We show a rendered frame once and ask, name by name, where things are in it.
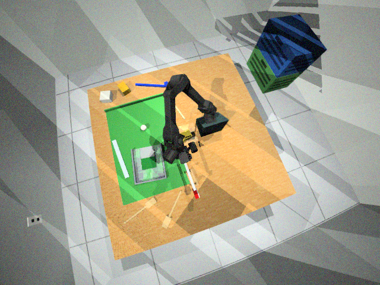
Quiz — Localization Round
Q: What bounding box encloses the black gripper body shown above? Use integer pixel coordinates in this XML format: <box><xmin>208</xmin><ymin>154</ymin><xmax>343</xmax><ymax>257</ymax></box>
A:
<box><xmin>178</xmin><ymin>142</ymin><xmax>198</xmax><ymax>153</ymax></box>

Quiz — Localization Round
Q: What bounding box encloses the red putter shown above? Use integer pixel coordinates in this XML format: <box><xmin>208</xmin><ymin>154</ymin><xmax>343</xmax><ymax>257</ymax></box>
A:
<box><xmin>184</xmin><ymin>163</ymin><xmax>200</xmax><ymax>199</ymax></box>

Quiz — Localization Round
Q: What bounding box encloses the white flat bar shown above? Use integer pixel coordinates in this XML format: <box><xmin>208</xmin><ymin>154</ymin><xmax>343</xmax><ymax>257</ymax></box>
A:
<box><xmin>112</xmin><ymin>140</ymin><xmax>129</xmax><ymax>178</ymax></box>

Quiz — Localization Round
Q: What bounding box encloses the green flat mat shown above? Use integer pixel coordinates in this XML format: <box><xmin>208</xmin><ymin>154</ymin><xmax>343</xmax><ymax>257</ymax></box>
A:
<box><xmin>106</xmin><ymin>96</ymin><xmax>190</xmax><ymax>205</ymax></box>

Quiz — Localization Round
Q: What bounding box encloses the white block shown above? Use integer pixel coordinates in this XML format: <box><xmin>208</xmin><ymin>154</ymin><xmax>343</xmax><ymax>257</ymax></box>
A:
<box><xmin>100</xmin><ymin>90</ymin><xmax>113</xmax><ymax>103</ymax></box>

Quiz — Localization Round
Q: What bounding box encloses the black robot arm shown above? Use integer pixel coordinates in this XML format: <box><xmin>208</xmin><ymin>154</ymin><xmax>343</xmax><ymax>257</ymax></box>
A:
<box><xmin>162</xmin><ymin>74</ymin><xmax>217</xmax><ymax>164</ymax></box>

